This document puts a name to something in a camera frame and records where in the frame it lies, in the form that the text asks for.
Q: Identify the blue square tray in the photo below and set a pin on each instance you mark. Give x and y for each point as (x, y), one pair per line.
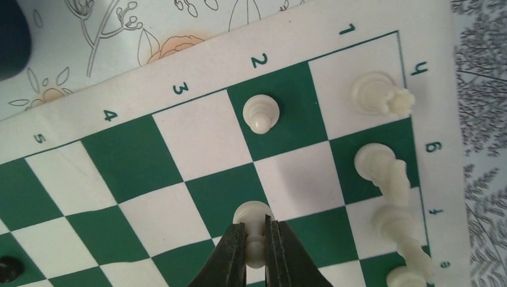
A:
(16, 44)

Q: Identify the green white chess board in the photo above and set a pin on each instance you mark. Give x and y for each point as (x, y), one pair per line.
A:
(133, 181)

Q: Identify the floral patterned table mat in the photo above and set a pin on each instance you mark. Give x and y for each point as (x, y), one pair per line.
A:
(79, 44)

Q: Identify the black chess pieces row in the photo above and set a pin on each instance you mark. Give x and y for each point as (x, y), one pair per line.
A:
(11, 269)

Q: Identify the white rook chess piece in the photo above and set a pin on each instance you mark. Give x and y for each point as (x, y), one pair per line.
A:
(375, 93)

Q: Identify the white pawn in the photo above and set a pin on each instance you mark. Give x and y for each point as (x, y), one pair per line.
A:
(261, 112)

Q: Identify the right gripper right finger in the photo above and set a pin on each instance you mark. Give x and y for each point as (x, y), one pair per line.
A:
(287, 263)

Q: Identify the white chess piece gripped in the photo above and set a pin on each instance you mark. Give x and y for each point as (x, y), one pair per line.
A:
(395, 224)

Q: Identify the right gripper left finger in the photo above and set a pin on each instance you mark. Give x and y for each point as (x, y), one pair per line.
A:
(226, 265)

